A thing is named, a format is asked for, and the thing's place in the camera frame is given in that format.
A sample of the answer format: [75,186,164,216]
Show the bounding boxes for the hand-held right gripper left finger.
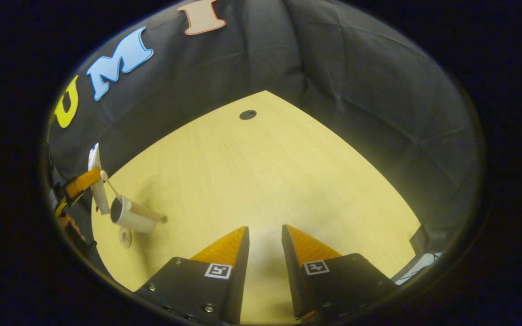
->
[134,225,250,325]

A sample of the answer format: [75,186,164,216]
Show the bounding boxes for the white toothpaste tube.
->
[88,143,111,216]

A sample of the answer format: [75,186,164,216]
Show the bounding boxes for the black backdrop cloth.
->
[46,0,486,281]

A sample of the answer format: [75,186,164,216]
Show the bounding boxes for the light wooden desktop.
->
[91,90,421,325]

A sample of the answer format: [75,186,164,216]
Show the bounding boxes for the white cup with wooden handle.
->
[110,196,169,235]

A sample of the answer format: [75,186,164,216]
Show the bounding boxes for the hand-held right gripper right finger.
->
[281,224,397,325]

